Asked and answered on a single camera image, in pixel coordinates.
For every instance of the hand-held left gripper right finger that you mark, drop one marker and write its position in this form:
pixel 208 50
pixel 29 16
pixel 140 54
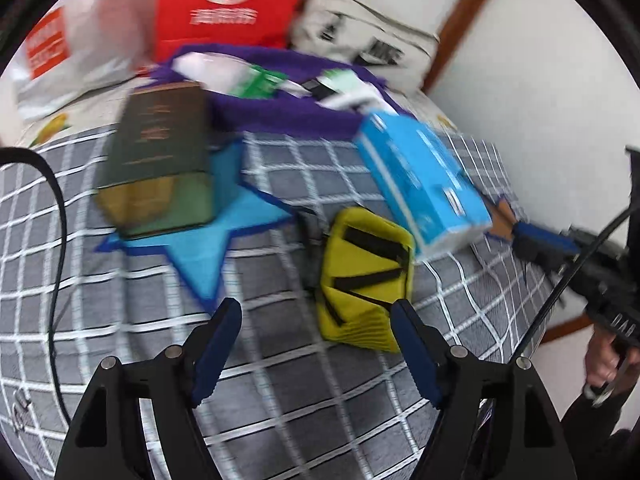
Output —
pixel 415 355

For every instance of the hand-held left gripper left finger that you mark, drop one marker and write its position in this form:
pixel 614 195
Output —
pixel 220 355

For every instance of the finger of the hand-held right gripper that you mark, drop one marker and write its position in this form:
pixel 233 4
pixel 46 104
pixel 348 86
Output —
pixel 542 240

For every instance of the white wet wipe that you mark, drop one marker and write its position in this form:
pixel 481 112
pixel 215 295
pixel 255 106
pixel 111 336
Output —
pixel 357 97

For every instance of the clear bubble wrap bag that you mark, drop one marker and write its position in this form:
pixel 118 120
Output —
pixel 210 67

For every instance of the person's right forearm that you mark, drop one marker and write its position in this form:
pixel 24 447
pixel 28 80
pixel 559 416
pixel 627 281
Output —
pixel 600 440

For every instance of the person's right hand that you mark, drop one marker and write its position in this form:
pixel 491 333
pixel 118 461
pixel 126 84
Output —
pixel 602 365

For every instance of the brown wooden baseboard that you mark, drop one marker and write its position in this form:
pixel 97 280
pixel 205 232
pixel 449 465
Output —
pixel 570 329

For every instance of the grey grid blanket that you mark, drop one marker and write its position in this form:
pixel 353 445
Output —
pixel 150 360

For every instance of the blue tissue box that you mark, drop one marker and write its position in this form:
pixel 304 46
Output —
pixel 420 180

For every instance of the dark green tin box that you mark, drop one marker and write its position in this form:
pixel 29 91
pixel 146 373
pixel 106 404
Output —
pixel 155 160

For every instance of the purple towel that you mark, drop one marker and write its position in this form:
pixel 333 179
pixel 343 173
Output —
pixel 290 110

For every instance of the white canvas bag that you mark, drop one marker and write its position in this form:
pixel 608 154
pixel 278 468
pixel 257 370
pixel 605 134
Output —
pixel 360 35

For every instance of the white plastic shopping bag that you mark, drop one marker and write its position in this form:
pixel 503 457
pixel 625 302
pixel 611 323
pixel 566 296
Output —
pixel 70 55

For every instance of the red paper bag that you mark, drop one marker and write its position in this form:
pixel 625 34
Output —
pixel 225 5

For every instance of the brown wooden door frame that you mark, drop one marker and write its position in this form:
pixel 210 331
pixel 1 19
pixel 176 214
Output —
pixel 465 15

